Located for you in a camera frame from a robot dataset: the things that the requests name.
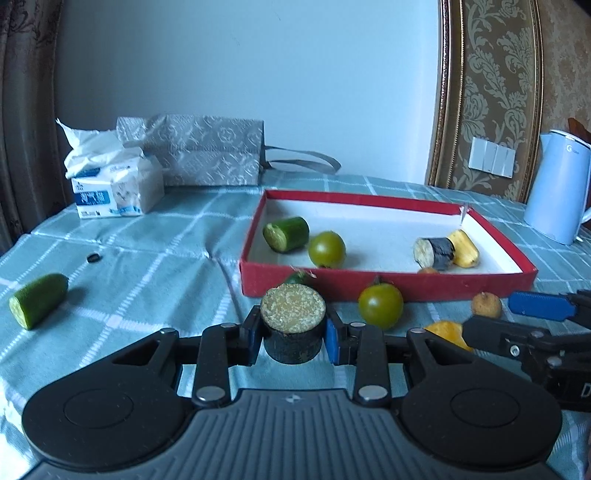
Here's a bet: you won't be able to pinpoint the light blue electric kettle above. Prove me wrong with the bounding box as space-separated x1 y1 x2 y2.
523 129 591 245

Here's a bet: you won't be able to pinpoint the yellow banana piece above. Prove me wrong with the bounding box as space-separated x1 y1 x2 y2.
448 229 480 268
424 320 474 353

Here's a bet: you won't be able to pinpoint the red shallow cardboard box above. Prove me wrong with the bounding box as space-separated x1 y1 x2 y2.
239 189 539 303

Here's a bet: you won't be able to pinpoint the white tissue pack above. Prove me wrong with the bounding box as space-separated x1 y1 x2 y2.
55 119 165 220

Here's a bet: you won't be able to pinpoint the light green cucumber piece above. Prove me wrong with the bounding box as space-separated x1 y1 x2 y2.
9 273 69 330

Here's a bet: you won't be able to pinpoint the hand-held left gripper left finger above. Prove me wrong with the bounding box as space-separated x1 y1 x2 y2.
111 305 265 409

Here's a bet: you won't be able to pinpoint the gold ornate wall frame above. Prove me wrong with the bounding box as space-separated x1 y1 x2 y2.
425 0 546 204

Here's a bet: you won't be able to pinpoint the green checked tablecloth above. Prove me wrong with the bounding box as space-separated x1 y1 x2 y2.
0 171 591 480

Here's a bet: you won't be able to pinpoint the cucumber piece with hollowed end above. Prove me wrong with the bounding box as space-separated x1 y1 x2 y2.
263 217 310 254

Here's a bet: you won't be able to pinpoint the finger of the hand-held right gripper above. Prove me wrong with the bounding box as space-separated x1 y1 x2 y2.
508 290 591 329
462 316 561 358

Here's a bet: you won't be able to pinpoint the white wall switch panel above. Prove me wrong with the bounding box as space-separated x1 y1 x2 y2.
468 136 515 178

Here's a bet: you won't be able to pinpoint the brown patterned curtain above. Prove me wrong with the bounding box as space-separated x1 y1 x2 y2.
0 0 70 254

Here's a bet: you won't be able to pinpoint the dark cucumber end with stem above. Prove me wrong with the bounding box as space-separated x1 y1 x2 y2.
283 269 318 291

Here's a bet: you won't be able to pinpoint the green tomato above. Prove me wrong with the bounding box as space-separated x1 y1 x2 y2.
358 276 405 330
308 231 346 269

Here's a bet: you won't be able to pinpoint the silver patterned gift bag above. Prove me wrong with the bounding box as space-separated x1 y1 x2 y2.
115 114 340 186

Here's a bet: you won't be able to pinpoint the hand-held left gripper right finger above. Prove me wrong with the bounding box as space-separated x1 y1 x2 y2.
323 307 467 409

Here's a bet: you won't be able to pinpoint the eggplant piece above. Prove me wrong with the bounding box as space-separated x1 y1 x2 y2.
260 284 327 365
413 236 456 271

